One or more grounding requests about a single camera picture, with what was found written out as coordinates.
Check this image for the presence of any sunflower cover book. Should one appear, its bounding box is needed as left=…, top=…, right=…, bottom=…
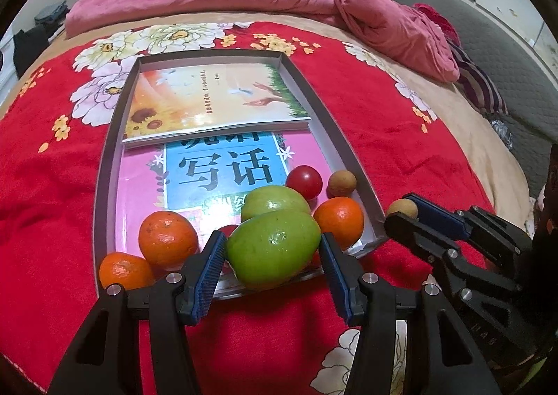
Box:
left=122, top=64, right=312, bottom=148

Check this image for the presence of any red floral blanket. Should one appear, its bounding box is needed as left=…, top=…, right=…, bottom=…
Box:
left=0, top=20, right=493, bottom=395

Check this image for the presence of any green apple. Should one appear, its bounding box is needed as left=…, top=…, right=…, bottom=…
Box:
left=240, top=186, right=312, bottom=223
left=227, top=210, right=334, bottom=291

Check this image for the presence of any pile of folded clothes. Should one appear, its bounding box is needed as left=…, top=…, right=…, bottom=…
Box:
left=35, top=5, right=70, bottom=36

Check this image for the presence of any dark red cloth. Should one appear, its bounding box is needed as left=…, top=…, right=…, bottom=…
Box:
left=412, top=3, right=460, bottom=47

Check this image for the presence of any small brown longan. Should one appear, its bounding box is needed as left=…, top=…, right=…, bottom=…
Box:
left=327, top=170, right=358, bottom=199
left=386, top=199, right=420, bottom=219

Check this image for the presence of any striped cloth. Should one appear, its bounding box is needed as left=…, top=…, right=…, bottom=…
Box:
left=447, top=44, right=508, bottom=117

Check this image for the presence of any grey quilted mat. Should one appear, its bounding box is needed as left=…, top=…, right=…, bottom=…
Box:
left=379, top=0, right=558, bottom=204

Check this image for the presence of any grey cardboard box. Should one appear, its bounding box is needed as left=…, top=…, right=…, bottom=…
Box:
left=93, top=51, right=387, bottom=302

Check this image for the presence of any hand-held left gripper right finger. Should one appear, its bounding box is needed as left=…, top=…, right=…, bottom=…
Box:
left=318, top=233, right=502, bottom=395

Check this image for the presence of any black garment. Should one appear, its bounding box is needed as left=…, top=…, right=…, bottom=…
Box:
left=13, top=26, right=48, bottom=77

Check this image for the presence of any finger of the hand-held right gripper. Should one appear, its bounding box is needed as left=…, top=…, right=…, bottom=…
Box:
left=413, top=197, right=530, bottom=256
left=384, top=214, right=519, bottom=296

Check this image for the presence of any crumpled silver foil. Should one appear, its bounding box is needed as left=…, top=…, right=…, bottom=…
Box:
left=490, top=118, right=513, bottom=149

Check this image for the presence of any orange mandarin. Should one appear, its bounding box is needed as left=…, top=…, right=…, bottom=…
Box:
left=313, top=197, right=365, bottom=250
left=99, top=252, right=156, bottom=291
left=138, top=211, right=199, bottom=269

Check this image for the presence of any pink book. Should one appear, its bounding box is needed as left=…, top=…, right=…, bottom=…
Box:
left=114, top=129, right=362, bottom=287

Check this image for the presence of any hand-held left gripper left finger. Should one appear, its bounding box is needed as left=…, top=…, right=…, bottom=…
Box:
left=46, top=230, right=227, bottom=395

